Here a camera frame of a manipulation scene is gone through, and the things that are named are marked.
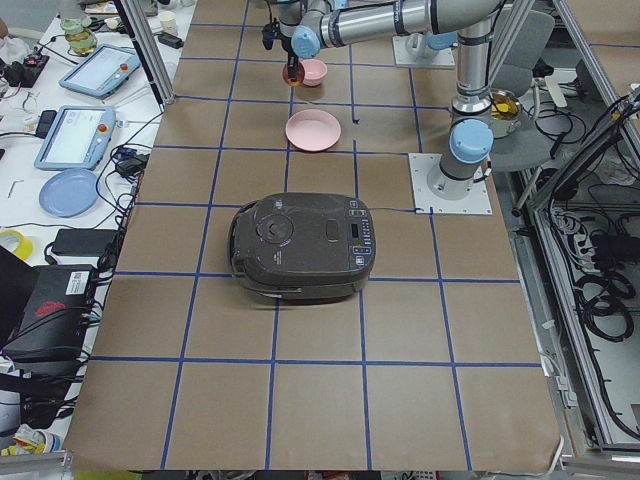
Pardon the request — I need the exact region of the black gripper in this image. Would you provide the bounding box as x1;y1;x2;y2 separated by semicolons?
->
276;19;299;79

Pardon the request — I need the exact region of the red apple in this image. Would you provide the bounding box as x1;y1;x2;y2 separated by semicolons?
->
282;64;305;87

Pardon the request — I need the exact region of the small pink bowl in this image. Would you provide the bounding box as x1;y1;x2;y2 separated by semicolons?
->
302;58;328;87

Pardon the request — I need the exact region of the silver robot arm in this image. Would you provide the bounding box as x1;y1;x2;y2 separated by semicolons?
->
262;1;502;200

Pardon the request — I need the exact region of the pink plate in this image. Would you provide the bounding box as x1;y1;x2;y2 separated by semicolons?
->
285;109;342;152

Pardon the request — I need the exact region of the steel bowl with yellow items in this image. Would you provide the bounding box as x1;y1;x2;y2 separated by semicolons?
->
490;89;522;139

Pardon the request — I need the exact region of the blue plate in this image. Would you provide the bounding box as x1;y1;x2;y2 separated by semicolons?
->
39;169;98;218

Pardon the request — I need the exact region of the far teach pendant tablet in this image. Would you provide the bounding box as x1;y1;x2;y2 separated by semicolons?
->
59;45;141;99

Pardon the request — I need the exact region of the teach pendant tablet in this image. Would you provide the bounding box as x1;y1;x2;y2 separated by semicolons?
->
59;45;141;99
34;105;116;171

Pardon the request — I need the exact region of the green drink bottle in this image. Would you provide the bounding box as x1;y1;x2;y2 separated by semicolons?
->
59;0;97;56

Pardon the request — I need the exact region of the near teach pendant tablet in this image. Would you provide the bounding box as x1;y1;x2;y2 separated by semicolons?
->
34;105;116;171

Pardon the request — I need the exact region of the grey office chair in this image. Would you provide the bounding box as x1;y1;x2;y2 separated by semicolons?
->
489;1;555;172

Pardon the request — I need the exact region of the black power adapter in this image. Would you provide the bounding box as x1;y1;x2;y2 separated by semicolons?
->
51;229;116;257

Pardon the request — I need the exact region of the yellow tape roll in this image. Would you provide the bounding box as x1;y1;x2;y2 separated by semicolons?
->
0;229;34;261

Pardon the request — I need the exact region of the black computer box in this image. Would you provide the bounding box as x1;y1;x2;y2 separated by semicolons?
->
1;264;97;362

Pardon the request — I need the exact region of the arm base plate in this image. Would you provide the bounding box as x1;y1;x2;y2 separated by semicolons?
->
408;153;493;215
392;31;457;70

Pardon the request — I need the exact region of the aluminium frame post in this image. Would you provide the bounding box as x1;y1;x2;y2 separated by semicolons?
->
114;0;175;107

